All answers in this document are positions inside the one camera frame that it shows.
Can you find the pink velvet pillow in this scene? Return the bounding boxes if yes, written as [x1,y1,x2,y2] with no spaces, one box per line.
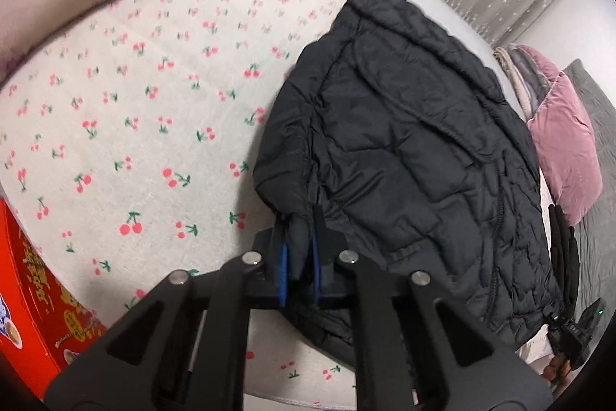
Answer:
[527,53,593,225]

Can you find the black puffer down jacket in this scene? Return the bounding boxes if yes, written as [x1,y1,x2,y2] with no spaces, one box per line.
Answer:
[253,0,563,363]

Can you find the red printed box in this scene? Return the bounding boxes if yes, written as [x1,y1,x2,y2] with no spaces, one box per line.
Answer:
[0,203,105,398]

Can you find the grey quilted pillow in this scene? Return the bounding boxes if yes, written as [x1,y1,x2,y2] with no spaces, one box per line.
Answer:
[565,59,615,327]

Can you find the cherry print bed sheet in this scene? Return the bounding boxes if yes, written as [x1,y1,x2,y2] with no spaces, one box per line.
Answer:
[0,0,554,409]

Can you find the folded grey pink blankets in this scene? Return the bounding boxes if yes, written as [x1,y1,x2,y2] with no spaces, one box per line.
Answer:
[494,44,553,121]

